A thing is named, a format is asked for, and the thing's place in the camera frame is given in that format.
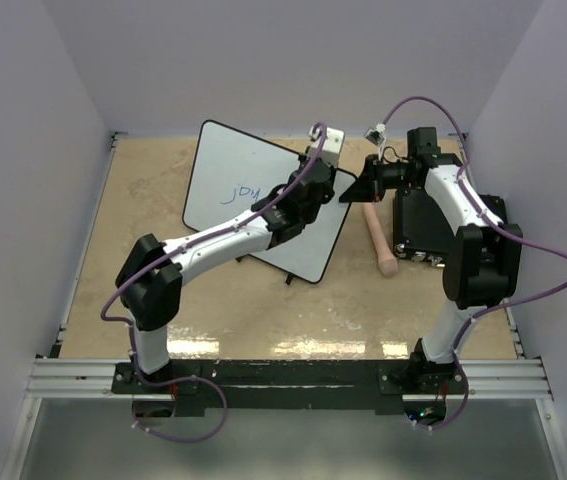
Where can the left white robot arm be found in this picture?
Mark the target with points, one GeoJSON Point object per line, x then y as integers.
{"type": "Point", "coordinates": [150, 282]}

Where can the beige cylindrical handle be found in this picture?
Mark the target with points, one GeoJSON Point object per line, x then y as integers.
{"type": "Point", "coordinates": [386, 261]}

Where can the white whiteboard black frame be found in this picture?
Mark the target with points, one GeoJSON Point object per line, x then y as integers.
{"type": "Point", "coordinates": [233, 169]}

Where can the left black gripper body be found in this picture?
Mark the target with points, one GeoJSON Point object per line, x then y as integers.
{"type": "Point", "coordinates": [330, 192]}

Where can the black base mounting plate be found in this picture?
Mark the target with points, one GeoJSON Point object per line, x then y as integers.
{"type": "Point", "coordinates": [385, 387]}

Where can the metal wire whiteboard stand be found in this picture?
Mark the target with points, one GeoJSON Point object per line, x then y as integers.
{"type": "Point", "coordinates": [267, 270]}

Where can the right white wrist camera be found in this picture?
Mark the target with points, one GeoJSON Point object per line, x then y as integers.
{"type": "Point", "coordinates": [376, 135]}

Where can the black box device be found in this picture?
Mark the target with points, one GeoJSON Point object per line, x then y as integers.
{"type": "Point", "coordinates": [421, 233]}

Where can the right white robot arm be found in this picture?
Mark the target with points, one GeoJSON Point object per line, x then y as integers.
{"type": "Point", "coordinates": [480, 270]}

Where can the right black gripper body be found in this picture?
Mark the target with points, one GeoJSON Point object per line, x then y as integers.
{"type": "Point", "coordinates": [390, 176]}

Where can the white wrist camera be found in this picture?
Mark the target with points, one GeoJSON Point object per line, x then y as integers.
{"type": "Point", "coordinates": [376, 135]}
{"type": "Point", "coordinates": [328, 148]}

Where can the aluminium rail frame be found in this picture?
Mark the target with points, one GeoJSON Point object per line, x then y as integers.
{"type": "Point", "coordinates": [75, 427]}

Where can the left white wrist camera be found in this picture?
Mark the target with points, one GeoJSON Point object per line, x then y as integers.
{"type": "Point", "coordinates": [328, 148]}

